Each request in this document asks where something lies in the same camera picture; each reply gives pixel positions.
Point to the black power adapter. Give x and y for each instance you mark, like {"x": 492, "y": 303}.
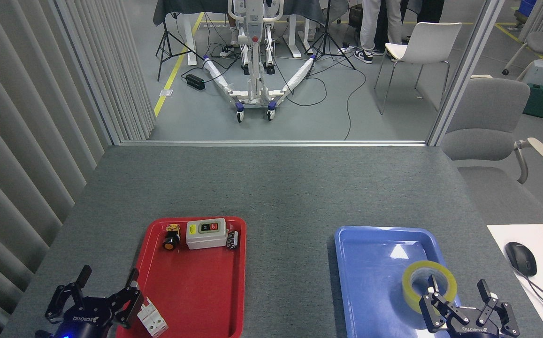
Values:
{"x": 195, "y": 82}

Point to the black tripod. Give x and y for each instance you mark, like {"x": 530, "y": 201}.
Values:
{"x": 326, "y": 40}
{"x": 164, "y": 42}

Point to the grey two-button switch box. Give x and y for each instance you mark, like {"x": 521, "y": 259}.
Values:
{"x": 205, "y": 239}

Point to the white stand on wheels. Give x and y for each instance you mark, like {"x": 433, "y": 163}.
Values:
{"x": 254, "y": 70}

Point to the blue bin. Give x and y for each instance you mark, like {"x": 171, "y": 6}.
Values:
{"x": 528, "y": 7}

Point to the yellow tape roll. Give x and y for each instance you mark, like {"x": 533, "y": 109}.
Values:
{"x": 409, "y": 291}

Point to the person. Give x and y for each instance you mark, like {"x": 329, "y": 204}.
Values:
{"x": 372, "y": 28}
{"x": 431, "y": 9}

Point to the silver frame post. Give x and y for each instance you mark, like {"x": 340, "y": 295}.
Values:
{"x": 463, "y": 70}

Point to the grey office chair with armrest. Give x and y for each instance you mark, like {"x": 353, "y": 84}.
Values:
{"x": 482, "y": 122}

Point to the white circuit breaker block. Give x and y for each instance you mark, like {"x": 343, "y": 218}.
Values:
{"x": 154, "y": 321}

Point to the black computer mouse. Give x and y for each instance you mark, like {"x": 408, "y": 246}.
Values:
{"x": 521, "y": 258}

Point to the white plastic chair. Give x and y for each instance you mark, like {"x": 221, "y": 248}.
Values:
{"x": 428, "y": 44}

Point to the small black terminal block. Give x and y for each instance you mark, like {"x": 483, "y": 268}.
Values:
{"x": 232, "y": 240}

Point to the yellow black push button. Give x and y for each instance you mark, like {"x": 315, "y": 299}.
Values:
{"x": 171, "y": 243}

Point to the red plastic tray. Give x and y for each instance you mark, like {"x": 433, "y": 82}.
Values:
{"x": 191, "y": 291}

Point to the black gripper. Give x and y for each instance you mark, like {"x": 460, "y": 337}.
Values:
{"x": 468, "y": 326}
{"x": 83, "y": 324}

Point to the blue plastic tray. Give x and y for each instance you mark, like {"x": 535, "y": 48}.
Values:
{"x": 370, "y": 281}

